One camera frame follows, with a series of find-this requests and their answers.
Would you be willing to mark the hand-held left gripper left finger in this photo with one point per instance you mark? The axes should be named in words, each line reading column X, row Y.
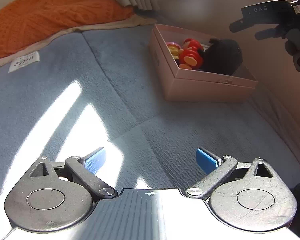
column 96, row 160

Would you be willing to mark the pink cardboard box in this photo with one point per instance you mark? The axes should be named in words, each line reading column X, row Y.
column 207, row 87

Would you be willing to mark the black plush toy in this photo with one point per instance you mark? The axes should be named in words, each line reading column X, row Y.
column 221, row 57

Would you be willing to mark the red plastic figure toy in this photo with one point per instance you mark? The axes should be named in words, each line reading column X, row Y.
column 190, row 56

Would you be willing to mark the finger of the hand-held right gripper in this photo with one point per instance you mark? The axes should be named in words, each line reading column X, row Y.
column 270, row 33
column 240, row 25

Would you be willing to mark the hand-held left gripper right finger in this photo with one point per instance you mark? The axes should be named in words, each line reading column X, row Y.
column 207, row 160

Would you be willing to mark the orange knitted pillow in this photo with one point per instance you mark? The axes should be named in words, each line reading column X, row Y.
column 50, row 15

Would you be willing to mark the pink and yellow toy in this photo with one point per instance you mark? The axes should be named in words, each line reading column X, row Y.
column 173, row 48

